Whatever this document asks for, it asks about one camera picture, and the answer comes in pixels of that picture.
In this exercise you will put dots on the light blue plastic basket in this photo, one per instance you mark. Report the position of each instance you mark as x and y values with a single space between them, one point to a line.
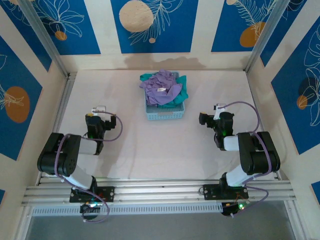
165 116

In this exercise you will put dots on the purple t-shirt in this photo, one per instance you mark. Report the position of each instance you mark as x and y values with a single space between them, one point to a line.
160 85

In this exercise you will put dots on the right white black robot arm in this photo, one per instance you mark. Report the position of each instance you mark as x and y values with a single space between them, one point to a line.
257 155

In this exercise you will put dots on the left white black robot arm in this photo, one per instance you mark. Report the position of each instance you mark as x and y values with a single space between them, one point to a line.
67 155

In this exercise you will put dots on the teal garment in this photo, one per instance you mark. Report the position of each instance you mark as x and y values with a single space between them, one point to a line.
182 92

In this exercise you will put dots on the white table cover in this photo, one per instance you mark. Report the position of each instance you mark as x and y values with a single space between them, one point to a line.
162 150

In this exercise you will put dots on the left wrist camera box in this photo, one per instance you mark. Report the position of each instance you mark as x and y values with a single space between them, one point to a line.
98 109

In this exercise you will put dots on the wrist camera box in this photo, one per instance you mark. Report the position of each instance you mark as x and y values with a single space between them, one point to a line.
98 109
218 107

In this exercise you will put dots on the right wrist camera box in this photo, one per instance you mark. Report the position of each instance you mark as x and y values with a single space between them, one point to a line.
218 107

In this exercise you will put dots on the aluminium side rail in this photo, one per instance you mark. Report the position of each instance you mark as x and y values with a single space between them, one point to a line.
62 110
253 90

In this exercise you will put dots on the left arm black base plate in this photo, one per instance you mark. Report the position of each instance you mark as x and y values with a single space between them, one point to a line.
107 193

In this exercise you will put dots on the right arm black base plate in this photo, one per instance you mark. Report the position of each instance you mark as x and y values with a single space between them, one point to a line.
211 192

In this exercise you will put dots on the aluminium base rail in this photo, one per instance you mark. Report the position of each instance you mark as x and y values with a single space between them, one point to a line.
162 191

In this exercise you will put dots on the aluminium frame post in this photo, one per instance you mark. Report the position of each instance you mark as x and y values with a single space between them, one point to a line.
268 30
41 27

